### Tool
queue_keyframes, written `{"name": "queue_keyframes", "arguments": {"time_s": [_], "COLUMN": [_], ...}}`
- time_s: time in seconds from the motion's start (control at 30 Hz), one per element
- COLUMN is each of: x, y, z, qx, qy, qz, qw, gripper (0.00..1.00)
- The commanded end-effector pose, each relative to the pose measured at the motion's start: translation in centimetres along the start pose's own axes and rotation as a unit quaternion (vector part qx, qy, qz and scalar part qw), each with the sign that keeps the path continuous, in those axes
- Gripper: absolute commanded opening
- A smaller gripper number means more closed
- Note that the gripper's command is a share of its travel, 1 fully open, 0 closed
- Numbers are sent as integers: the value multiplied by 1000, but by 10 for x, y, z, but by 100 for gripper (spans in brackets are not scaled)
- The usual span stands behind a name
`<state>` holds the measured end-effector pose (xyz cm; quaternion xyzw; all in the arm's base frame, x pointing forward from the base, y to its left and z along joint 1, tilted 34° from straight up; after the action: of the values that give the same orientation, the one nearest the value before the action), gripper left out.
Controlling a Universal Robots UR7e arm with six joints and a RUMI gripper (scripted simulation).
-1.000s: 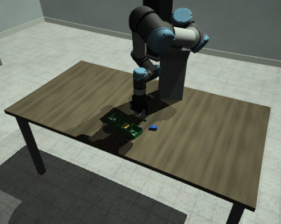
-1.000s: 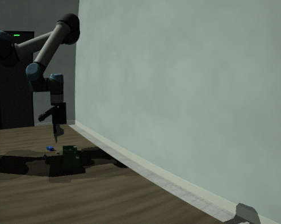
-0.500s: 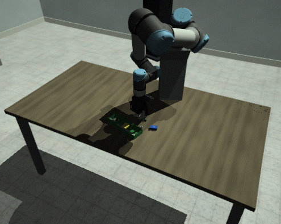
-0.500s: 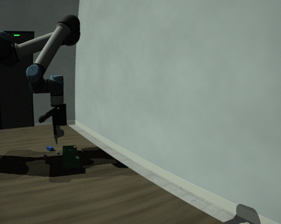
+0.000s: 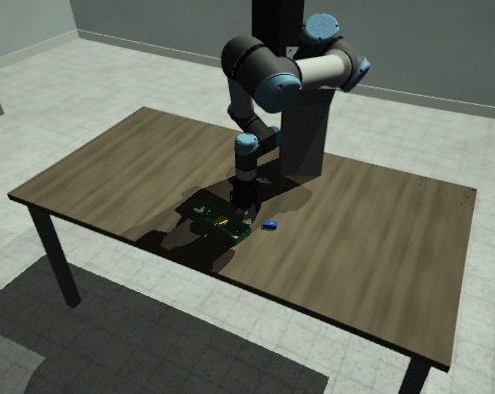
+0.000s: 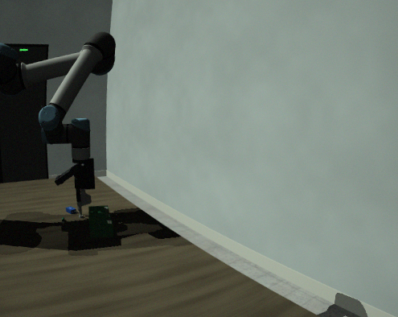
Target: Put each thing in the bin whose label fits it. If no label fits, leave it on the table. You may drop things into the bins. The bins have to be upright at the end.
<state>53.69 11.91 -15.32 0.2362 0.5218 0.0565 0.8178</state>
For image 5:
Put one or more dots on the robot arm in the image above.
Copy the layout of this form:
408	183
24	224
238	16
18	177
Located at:
275	83

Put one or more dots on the green rack of labelled bins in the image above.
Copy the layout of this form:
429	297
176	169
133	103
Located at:
235	230

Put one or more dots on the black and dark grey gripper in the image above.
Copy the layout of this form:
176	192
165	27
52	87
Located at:
245	195

